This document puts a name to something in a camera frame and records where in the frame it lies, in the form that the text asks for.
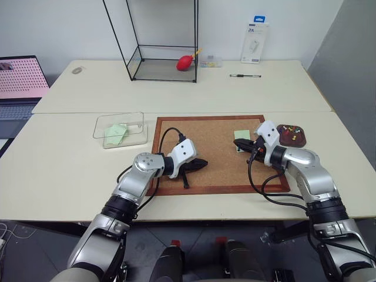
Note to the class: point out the white retail package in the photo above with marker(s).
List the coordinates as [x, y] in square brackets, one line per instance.
[255, 38]

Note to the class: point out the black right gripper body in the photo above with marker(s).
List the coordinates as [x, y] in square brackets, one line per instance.
[259, 151]

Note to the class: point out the small oval grey disc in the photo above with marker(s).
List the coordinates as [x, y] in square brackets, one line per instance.
[77, 70]

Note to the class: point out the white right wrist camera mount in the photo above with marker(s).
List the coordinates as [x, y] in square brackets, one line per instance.
[268, 133]

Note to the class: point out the red rubber air blower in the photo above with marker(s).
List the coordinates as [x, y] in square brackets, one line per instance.
[184, 62]

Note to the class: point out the black table frame bar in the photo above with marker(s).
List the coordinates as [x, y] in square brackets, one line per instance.
[289, 232]

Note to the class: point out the brown tray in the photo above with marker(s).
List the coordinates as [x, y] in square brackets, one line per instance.
[293, 141]

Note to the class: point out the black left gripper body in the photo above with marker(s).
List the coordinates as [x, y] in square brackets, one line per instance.
[189, 167]

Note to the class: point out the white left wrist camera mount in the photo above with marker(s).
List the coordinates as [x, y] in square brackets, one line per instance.
[183, 151]

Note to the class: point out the dark rounded shape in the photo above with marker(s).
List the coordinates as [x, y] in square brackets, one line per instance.
[242, 260]
[173, 261]

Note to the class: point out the small clear lidded case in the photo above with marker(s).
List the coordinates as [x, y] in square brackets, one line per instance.
[211, 61]

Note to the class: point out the open laptop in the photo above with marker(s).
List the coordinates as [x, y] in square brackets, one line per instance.
[20, 79]

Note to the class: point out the clear plastic box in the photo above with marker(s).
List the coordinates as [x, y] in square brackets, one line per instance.
[123, 129]

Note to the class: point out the black pen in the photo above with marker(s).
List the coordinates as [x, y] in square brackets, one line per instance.
[245, 76]

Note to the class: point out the green sticky note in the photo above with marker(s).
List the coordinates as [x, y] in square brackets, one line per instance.
[242, 134]

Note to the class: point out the cork board with wooden frame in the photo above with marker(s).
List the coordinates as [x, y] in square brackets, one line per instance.
[214, 141]

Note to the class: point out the green sticky notes stack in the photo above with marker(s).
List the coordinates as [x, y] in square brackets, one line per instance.
[116, 134]

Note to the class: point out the grey partition panel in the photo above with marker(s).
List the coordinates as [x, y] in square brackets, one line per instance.
[343, 58]

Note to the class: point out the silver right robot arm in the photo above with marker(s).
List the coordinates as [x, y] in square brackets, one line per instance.
[312, 176]

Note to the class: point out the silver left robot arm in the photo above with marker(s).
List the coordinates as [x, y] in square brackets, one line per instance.
[136, 183]

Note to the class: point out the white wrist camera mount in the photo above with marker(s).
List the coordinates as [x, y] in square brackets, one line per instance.
[268, 133]
[183, 151]

